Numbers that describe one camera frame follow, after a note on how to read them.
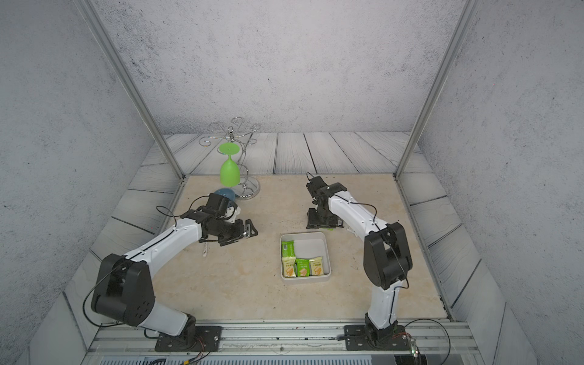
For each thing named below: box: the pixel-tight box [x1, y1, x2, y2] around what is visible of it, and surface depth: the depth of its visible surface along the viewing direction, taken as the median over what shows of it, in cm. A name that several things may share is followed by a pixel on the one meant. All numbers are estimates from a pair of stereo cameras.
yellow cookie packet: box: [281, 256, 297, 278], surface depth 88 cm
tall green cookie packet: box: [281, 240, 296, 258], surface depth 93 cm
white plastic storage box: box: [279, 231, 332, 284], surface depth 90 cm
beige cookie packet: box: [308, 256, 324, 277], surface depth 88 cm
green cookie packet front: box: [295, 258, 310, 278], surface depth 88 cm
